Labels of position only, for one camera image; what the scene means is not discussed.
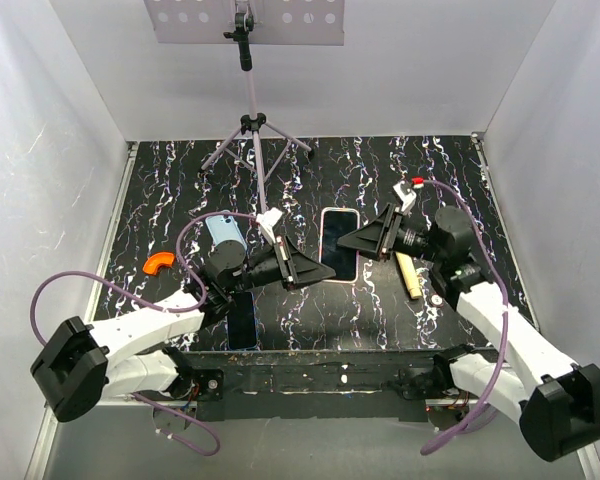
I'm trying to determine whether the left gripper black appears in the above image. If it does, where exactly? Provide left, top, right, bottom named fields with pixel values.
left=226, top=236, right=336, bottom=295

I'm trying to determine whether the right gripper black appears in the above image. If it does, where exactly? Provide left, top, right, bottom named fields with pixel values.
left=337, top=202, right=444, bottom=264

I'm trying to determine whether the black phone without case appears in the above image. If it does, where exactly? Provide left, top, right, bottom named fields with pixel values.
left=227, top=292, right=258, bottom=350

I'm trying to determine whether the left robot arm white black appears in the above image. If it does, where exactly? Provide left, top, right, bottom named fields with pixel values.
left=30, top=237, right=335, bottom=423

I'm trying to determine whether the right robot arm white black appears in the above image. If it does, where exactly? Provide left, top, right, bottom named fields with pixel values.
left=338, top=204, right=600, bottom=462

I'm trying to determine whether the cream toy microphone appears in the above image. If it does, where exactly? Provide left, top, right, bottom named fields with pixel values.
left=395, top=253, right=423, bottom=300

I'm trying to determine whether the orange curved piece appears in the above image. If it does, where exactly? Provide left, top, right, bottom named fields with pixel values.
left=142, top=252, right=176, bottom=276

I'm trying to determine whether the music stand with tripod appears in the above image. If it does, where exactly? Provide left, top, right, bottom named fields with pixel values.
left=144, top=0, right=345, bottom=212

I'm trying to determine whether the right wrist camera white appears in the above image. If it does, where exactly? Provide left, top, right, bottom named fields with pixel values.
left=393, top=177, right=424, bottom=215

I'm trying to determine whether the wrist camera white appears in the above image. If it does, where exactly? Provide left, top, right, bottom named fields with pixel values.
left=393, top=177, right=424, bottom=215
left=256, top=208, right=283, bottom=245

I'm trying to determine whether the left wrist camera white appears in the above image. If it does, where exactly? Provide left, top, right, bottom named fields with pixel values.
left=256, top=208, right=283, bottom=245

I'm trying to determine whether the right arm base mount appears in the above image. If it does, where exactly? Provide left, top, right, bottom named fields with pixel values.
left=383, top=367, right=476, bottom=403

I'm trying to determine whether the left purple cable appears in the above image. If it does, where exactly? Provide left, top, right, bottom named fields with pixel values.
left=29, top=212, right=261, bottom=457

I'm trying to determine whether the purple cable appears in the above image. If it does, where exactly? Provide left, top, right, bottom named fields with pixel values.
left=419, top=179, right=511, bottom=457
left=29, top=212, right=261, bottom=457

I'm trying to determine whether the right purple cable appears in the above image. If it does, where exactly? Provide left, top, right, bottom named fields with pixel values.
left=419, top=179, right=511, bottom=457

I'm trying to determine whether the aluminium front rail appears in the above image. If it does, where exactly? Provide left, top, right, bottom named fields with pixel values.
left=28, top=390, right=600, bottom=479

